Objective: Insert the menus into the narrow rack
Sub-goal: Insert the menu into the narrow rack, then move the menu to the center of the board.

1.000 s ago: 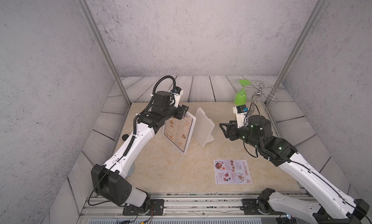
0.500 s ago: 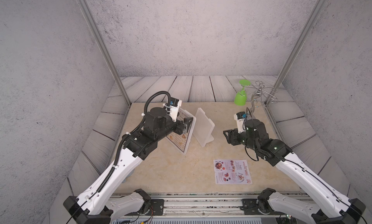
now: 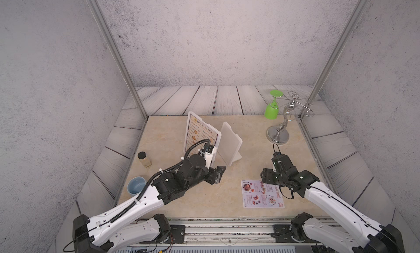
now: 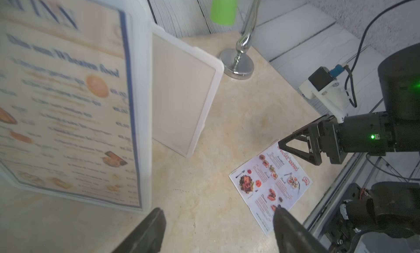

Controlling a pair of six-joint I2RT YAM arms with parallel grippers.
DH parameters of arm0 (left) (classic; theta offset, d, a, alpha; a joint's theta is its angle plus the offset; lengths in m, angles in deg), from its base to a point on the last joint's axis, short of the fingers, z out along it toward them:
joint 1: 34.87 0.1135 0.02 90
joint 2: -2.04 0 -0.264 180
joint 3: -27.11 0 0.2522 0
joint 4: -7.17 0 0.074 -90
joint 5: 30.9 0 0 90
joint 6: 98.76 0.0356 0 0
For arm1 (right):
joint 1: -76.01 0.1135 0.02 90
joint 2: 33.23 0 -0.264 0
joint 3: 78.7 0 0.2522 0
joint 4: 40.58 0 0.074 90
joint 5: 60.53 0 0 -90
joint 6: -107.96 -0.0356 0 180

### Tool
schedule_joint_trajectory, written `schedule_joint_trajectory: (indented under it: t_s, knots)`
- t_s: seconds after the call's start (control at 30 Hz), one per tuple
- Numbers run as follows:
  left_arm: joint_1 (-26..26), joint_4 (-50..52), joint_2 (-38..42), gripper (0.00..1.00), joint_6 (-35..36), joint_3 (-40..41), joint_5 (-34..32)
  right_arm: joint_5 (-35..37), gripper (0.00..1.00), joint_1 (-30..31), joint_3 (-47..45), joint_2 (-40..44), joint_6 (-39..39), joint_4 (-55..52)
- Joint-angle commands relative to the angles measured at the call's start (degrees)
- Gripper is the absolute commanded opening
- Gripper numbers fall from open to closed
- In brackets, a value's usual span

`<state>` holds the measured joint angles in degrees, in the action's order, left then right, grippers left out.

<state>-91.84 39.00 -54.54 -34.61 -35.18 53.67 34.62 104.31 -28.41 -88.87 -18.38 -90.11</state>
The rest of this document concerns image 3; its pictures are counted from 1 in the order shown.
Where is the small pink food menu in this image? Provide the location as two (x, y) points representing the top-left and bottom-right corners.
(241, 180), (285, 209)

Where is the Dim Sum Inn blue-bordered menu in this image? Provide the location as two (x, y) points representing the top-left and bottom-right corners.
(185, 116), (220, 155)

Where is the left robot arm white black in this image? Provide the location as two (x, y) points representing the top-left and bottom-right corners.
(73, 153), (226, 253)

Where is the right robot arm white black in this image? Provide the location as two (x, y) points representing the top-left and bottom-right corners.
(260, 151), (405, 253)

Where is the small frosted acrylic menu rack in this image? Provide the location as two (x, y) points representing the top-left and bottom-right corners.
(217, 122), (243, 167)

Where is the large frosted acrylic menu rack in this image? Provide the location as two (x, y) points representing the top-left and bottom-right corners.
(183, 111), (223, 170)

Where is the green plastic wine glass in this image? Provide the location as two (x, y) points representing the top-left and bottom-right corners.
(264, 90), (283, 120)

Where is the small black-capped glass bottle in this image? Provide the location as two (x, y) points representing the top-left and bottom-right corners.
(137, 151), (152, 168)

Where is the light blue cup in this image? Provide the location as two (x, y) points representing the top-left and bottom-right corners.
(126, 176), (147, 196)

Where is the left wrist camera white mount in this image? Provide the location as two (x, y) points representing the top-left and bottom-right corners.
(199, 143), (217, 169)

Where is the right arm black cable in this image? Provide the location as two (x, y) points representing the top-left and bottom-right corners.
(272, 142), (296, 200)

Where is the silver wire glass holder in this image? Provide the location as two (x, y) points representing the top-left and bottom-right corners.
(266, 91), (314, 145)

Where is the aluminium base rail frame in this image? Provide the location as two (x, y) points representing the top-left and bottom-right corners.
(114, 216), (362, 253)

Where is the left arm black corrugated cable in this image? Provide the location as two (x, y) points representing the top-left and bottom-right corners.
(108, 139), (211, 224)

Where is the aluminium right corner post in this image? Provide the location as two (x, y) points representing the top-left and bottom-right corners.
(299, 0), (370, 120)

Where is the aluminium corner post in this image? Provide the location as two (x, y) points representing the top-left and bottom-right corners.
(299, 0), (370, 120)
(86, 0), (149, 120)

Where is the aluminium left corner post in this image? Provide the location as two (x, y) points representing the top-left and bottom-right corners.
(86, 0), (149, 120)

